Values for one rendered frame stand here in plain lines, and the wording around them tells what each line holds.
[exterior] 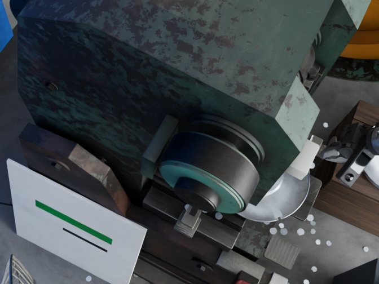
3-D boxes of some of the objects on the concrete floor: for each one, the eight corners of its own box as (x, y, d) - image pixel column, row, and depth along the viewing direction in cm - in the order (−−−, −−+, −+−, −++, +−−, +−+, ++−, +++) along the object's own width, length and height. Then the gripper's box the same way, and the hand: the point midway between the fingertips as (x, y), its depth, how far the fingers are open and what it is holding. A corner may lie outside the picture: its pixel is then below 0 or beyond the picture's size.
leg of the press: (240, 298, 232) (305, 261, 148) (228, 325, 228) (288, 301, 144) (44, 193, 239) (1, 101, 156) (29, 217, 235) (-23, 135, 151)
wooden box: (411, 167, 261) (452, 139, 229) (389, 242, 247) (429, 223, 215) (331, 131, 264) (360, 98, 231) (304, 203, 249) (331, 179, 217)
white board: (125, 291, 228) (145, 232, 178) (16, 234, 232) (5, 161, 182) (127, 288, 229) (147, 229, 179) (18, 232, 232) (8, 158, 182)
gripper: (396, 134, 150) (339, 145, 169) (374, 115, 147) (318, 129, 166) (387, 162, 147) (330, 170, 165) (364, 143, 144) (308, 154, 162)
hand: (324, 157), depth 163 cm, fingers closed
